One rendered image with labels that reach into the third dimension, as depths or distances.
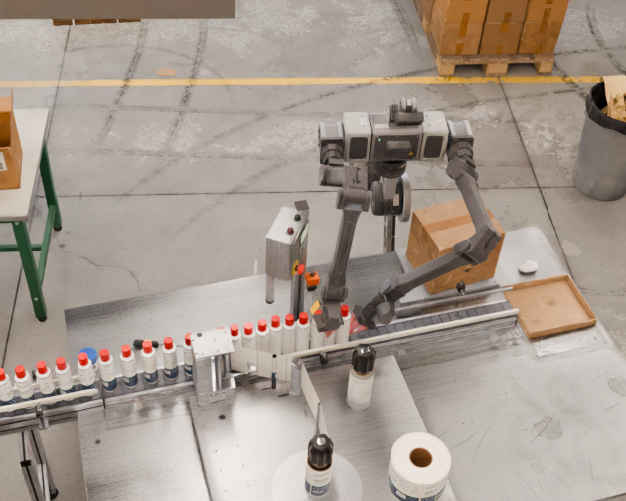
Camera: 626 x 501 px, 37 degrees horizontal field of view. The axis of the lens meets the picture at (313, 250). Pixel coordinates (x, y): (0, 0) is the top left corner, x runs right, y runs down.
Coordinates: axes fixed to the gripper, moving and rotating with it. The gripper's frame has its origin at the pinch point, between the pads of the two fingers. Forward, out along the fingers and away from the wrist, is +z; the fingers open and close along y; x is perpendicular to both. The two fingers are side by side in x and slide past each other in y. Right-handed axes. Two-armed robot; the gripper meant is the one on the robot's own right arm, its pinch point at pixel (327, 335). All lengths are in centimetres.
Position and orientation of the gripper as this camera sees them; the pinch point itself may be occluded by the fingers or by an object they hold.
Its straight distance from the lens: 347.6
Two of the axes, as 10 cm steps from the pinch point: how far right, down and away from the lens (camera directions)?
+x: -2.6, -7.0, 6.7
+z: -0.5, 7.0, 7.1
